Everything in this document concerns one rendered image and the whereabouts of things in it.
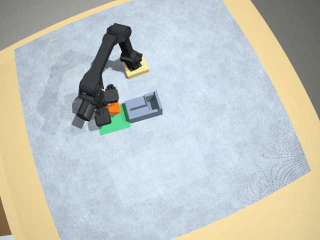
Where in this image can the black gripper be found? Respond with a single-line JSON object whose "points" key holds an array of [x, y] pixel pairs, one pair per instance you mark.
{"points": [[102, 115]]}

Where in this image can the orange l-shaped part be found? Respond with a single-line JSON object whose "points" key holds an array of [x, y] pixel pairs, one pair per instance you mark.
{"points": [[114, 108]]}

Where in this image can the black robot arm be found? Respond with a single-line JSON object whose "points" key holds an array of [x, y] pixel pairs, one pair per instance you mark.
{"points": [[91, 83]]}

